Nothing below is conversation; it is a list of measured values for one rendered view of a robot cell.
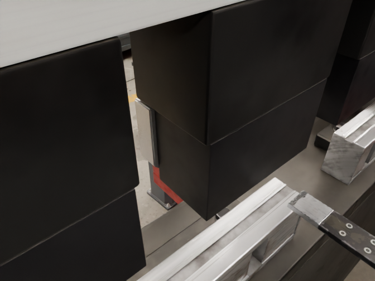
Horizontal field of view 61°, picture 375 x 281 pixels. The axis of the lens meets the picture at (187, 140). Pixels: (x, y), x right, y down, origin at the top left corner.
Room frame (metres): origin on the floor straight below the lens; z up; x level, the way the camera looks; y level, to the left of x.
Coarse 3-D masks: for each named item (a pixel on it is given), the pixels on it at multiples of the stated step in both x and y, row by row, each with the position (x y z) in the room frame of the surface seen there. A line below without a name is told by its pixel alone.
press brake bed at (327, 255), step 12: (372, 192) 0.45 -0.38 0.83; (372, 204) 0.50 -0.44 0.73; (360, 216) 0.46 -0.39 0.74; (372, 216) 0.57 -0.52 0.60; (372, 228) 0.66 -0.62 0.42; (324, 252) 0.35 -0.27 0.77; (336, 252) 0.42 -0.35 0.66; (348, 252) 0.52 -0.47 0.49; (312, 264) 0.32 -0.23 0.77; (324, 264) 0.38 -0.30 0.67; (336, 264) 0.47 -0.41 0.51; (348, 264) 0.61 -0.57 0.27; (300, 276) 0.29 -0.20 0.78; (312, 276) 0.35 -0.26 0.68; (324, 276) 0.42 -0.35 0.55; (336, 276) 0.54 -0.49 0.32
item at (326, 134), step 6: (372, 102) 0.68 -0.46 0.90; (360, 108) 0.65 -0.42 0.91; (354, 114) 0.63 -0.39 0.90; (348, 120) 0.60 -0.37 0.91; (330, 126) 0.58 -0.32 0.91; (324, 132) 0.56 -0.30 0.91; (330, 132) 0.56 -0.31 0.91; (318, 138) 0.55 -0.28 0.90; (324, 138) 0.54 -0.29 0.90; (330, 138) 0.54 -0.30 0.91; (318, 144) 0.54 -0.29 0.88; (324, 144) 0.53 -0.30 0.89
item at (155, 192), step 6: (150, 168) 1.17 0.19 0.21; (150, 174) 1.17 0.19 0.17; (150, 180) 1.18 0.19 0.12; (156, 186) 1.14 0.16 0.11; (150, 192) 1.19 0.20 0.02; (156, 192) 1.15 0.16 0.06; (162, 192) 1.11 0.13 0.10; (156, 198) 1.14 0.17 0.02; (162, 198) 1.11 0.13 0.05; (168, 198) 1.10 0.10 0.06; (162, 204) 1.10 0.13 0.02; (168, 204) 1.09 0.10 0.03; (174, 204) 1.10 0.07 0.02; (168, 210) 1.07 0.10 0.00
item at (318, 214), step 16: (304, 192) 0.29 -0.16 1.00; (304, 208) 0.26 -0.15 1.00; (320, 208) 0.26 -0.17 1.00; (320, 224) 0.24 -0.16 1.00; (336, 224) 0.24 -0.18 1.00; (352, 224) 0.24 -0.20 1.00; (336, 240) 0.22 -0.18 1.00; (352, 240) 0.22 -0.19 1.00; (368, 240) 0.22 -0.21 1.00; (368, 256) 0.20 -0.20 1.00
